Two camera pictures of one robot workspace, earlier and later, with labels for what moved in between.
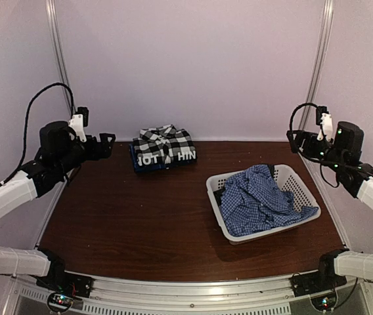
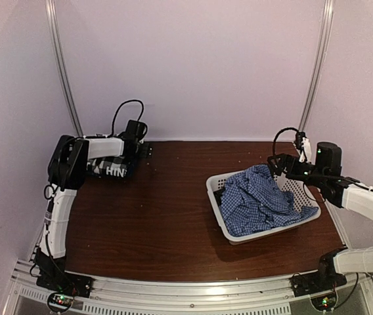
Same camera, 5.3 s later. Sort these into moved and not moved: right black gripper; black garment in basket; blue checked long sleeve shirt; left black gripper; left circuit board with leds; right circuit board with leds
Moved: right black gripper; left black gripper
Not moved: right circuit board with leds; left circuit board with leds; black garment in basket; blue checked long sleeve shirt
